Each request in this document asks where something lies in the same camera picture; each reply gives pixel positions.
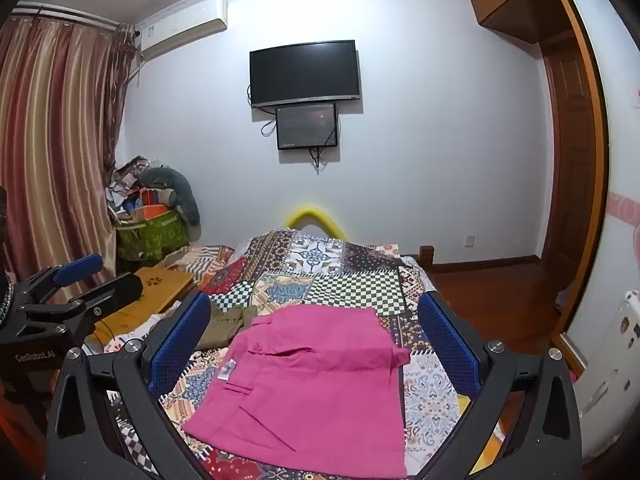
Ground black wall television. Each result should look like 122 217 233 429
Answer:
249 39 362 109

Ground pink pants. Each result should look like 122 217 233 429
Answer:
181 306 412 478

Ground yellow wooden lap table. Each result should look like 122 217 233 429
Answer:
92 266 197 346

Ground orange box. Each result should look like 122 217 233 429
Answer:
132 203 168 221

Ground white wardrobe door pink decor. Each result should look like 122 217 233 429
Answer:
560 0 640 361

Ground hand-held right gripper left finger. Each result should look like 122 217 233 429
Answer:
46 290 226 480

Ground white air conditioner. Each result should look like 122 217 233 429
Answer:
136 0 229 63

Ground olive green pants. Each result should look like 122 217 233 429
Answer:
165 302 258 352

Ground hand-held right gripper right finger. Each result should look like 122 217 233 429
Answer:
415 290 586 480

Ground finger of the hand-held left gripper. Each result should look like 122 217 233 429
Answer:
22 273 144 347
14 254 105 307

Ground striped brown curtain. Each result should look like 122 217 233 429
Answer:
0 12 138 291

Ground pile of paper clutter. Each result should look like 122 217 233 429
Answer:
105 156 173 223

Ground brown wooden door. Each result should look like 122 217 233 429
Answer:
542 30 596 261

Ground patchwork printed bedspread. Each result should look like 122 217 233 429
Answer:
82 227 501 480

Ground green storage box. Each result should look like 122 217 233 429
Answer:
116 209 188 261

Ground curtain rod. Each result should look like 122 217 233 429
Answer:
10 2 138 36

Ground small black wall monitor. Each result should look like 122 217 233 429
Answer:
276 102 340 151

